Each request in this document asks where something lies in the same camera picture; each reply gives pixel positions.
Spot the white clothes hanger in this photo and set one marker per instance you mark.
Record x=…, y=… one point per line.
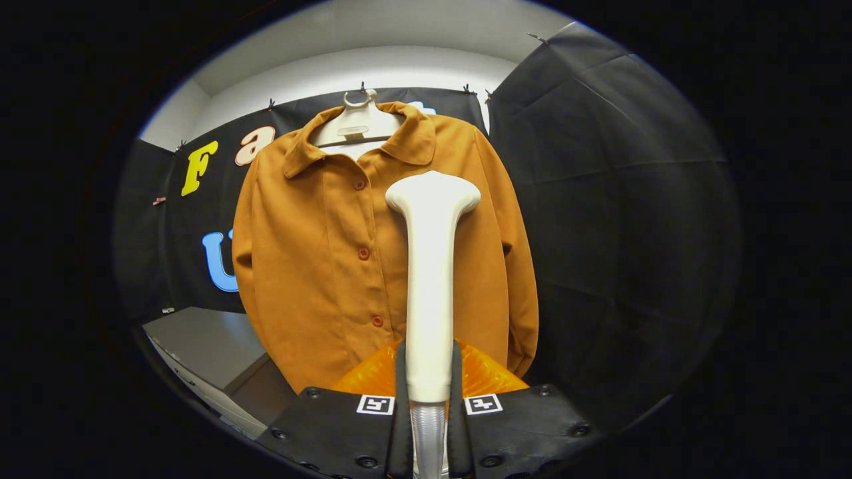
x=356, y=123

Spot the orange button shirt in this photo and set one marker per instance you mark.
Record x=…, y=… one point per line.
x=313, y=266

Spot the grey cabinet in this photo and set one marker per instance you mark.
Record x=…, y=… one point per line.
x=200, y=339

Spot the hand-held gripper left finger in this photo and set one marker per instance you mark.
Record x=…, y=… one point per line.
x=399, y=439

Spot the white garment steamer head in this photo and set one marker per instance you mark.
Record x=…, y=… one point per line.
x=430, y=286

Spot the row of black clips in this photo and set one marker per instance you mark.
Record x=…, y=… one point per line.
x=271, y=104

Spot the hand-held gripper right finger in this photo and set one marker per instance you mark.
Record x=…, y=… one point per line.
x=458, y=439

